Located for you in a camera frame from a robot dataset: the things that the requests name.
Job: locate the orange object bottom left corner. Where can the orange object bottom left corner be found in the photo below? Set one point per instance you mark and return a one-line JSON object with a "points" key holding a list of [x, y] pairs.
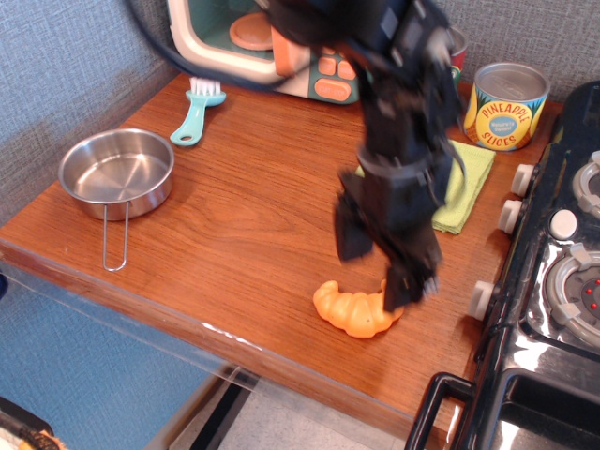
{"points": [[28, 439]]}

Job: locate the toy microwave teal and cream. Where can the toy microwave teal and cream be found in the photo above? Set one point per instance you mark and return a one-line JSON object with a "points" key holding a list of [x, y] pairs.
{"points": [[235, 37]]}

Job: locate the green folded cloth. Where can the green folded cloth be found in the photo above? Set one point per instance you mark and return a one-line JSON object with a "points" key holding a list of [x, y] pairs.
{"points": [[470, 168]]}

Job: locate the pineapple slices can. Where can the pineapple slices can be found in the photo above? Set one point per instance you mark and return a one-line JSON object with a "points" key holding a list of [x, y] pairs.
{"points": [[505, 106]]}

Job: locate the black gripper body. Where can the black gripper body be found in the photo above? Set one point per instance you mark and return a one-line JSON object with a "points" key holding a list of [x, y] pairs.
{"points": [[397, 202]]}

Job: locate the orange toy croissant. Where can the orange toy croissant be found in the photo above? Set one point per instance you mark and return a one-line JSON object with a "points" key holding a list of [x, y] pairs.
{"points": [[358, 314]]}

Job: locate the steel pot with wire handle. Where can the steel pot with wire handle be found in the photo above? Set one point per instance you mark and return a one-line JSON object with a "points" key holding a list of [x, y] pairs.
{"points": [[118, 175]]}

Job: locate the tomato sauce can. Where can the tomato sauce can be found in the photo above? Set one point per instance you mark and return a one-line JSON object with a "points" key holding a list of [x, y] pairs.
{"points": [[458, 53]]}

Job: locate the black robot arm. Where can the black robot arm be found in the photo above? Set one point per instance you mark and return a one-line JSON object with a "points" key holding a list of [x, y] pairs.
{"points": [[400, 52]]}

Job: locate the teal dish brush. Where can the teal dish brush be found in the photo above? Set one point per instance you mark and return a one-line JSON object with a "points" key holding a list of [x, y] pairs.
{"points": [[202, 94]]}

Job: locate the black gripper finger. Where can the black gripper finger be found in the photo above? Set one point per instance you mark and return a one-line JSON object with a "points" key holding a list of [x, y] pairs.
{"points": [[409, 281], [352, 238]]}

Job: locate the black toy stove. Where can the black toy stove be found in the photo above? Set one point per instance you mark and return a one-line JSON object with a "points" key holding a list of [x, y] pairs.
{"points": [[536, 384]]}

